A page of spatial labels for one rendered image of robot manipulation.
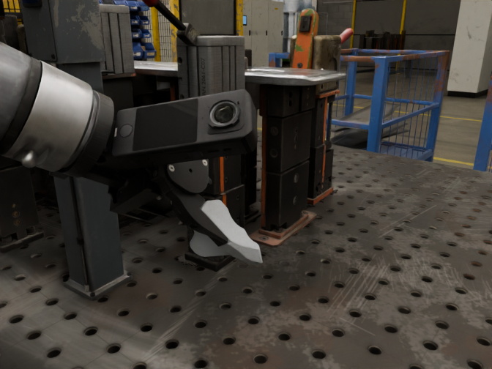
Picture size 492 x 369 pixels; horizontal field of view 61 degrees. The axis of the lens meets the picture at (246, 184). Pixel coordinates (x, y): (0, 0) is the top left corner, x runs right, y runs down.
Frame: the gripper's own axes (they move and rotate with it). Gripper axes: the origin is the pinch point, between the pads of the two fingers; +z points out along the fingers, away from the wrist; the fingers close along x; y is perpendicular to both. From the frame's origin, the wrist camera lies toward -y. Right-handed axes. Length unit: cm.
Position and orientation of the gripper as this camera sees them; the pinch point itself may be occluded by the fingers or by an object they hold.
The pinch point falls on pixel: (263, 193)
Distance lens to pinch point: 45.2
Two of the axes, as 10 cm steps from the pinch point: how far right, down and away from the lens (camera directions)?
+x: 0.5, 8.9, -4.6
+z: 7.0, 3.0, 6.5
